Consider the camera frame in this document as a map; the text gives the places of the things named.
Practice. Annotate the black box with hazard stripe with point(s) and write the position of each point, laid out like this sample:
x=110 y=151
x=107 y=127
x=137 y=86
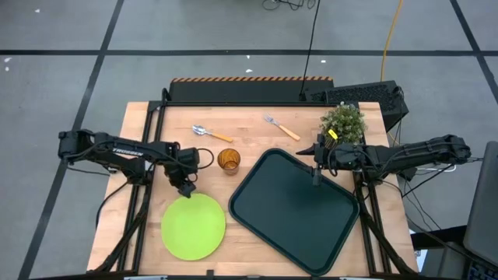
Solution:
x=241 y=91

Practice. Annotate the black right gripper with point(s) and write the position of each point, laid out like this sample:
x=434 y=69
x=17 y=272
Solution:
x=322 y=155

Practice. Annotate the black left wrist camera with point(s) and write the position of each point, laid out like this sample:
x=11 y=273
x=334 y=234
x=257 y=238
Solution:
x=188 y=157

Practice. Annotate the dark green plastic tray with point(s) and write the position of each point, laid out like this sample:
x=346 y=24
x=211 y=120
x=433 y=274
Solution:
x=295 y=214

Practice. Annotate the black table edge clamp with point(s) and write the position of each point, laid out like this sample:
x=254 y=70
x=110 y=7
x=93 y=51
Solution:
x=210 y=274

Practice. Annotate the black perforated computer case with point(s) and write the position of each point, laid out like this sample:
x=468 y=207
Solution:
x=362 y=93

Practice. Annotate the black aluminium table frame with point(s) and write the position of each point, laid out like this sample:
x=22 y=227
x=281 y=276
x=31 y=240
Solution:
x=253 y=103

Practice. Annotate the lime green round plate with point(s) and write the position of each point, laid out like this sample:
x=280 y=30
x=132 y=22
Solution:
x=193 y=227

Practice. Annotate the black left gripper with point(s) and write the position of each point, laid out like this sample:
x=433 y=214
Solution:
x=175 y=173

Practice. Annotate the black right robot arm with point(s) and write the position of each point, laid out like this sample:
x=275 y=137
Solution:
x=412 y=153

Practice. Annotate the amber faceted glass cup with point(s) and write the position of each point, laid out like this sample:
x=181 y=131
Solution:
x=229 y=160

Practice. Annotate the yellow label tag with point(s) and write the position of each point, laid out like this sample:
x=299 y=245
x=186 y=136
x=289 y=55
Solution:
x=333 y=134

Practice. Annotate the small plant in striped pot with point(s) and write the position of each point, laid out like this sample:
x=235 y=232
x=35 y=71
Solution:
x=344 y=122

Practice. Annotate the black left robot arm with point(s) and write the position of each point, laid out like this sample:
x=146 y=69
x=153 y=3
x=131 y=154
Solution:
x=124 y=151

